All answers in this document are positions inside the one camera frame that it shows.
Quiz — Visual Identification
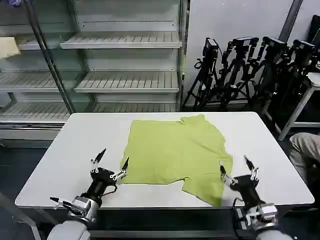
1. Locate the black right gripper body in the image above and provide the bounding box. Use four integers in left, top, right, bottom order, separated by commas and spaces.
229, 174, 266, 208

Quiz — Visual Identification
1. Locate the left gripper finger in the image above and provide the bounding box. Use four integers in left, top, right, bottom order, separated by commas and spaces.
90, 148, 107, 174
109, 156, 130, 181

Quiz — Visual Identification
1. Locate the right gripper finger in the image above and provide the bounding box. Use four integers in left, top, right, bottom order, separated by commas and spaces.
243, 154, 260, 181
219, 164, 235, 186

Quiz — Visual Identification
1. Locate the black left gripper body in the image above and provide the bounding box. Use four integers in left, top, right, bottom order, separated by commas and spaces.
86, 167, 117, 201

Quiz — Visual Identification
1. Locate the yellow-green shirt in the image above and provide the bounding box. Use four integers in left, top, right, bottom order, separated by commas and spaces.
119, 114, 235, 208

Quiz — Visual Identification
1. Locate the white table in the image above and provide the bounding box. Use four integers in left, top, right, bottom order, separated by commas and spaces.
14, 111, 315, 240

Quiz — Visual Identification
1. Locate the person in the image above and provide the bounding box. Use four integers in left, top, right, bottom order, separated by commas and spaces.
288, 132, 320, 187

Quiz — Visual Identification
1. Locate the grey metal display shelf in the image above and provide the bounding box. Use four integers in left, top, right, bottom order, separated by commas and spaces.
59, 0, 189, 114
0, 0, 76, 148

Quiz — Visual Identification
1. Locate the white stool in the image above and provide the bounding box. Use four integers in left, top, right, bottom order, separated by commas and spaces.
277, 71, 320, 141

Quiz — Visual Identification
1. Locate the beige bag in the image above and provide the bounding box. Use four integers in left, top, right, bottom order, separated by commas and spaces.
0, 36, 22, 60

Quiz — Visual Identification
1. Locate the grey slanted metal beam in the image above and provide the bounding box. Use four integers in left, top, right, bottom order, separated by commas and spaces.
278, 0, 305, 46

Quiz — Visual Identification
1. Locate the black panel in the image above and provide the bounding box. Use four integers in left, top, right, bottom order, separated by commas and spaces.
309, 14, 320, 46

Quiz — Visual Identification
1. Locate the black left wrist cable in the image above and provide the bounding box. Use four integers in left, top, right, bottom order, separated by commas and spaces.
101, 184, 119, 197

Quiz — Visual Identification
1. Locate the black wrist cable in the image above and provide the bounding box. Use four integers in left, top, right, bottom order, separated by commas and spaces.
231, 197, 242, 220
101, 184, 119, 197

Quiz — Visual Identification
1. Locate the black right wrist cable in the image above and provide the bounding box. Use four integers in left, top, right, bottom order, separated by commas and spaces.
231, 197, 242, 220

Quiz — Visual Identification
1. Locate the grey metal frame post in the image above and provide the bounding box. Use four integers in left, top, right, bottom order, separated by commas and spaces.
25, 0, 76, 114

